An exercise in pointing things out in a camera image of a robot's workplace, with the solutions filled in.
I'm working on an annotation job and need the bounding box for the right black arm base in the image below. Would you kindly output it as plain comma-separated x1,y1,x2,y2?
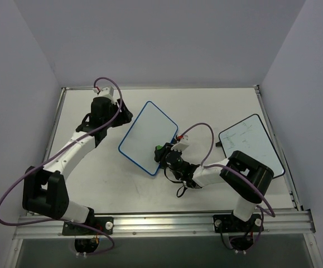
213,213,264,254

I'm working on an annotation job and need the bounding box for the black framed whiteboard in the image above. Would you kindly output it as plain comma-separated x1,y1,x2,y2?
218,114,285,178

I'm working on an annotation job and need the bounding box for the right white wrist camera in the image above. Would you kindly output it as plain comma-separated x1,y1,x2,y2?
171,135,190,152

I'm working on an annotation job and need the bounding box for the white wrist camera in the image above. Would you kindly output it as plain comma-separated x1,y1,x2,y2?
93,86,114,100
171,135,190,152

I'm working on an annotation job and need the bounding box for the aluminium mounting rail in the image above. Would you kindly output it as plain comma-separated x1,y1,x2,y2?
7,209,323,267

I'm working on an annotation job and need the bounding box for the blue framed whiteboard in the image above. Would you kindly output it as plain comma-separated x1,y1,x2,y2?
118,100,179,176

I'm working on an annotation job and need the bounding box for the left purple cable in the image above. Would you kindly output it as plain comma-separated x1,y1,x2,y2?
0,77,115,256

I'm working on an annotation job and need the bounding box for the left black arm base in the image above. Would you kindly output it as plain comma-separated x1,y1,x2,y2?
61,216,115,256

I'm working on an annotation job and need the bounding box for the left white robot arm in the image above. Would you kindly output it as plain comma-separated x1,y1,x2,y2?
22,97,133,234

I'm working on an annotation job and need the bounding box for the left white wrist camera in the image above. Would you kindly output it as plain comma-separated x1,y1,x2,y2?
93,86,114,100

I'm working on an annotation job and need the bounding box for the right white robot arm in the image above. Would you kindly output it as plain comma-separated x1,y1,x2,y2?
154,143,275,231

